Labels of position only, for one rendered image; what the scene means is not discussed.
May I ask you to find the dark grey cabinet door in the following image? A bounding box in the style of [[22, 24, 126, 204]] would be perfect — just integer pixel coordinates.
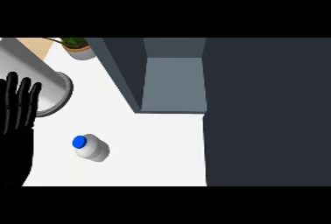
[[201, 37, 331, 187]]

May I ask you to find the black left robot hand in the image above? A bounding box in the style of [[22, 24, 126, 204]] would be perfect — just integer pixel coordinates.
[[0, 71, 45, 187]]

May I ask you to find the white blue-capped water bottle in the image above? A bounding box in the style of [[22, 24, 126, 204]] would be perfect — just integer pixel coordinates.
[[71, 133, 111, 163]]

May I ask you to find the grey open cabinet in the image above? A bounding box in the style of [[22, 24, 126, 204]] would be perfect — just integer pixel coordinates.
[[86, 37, 209, 115]]

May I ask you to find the tall grey metal cylinder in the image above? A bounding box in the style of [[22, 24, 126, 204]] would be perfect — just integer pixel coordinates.
[[0, 37, 76, 118]]

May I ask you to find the potted green plant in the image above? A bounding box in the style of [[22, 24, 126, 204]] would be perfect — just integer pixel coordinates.
[[43, 37, 99, 61]]

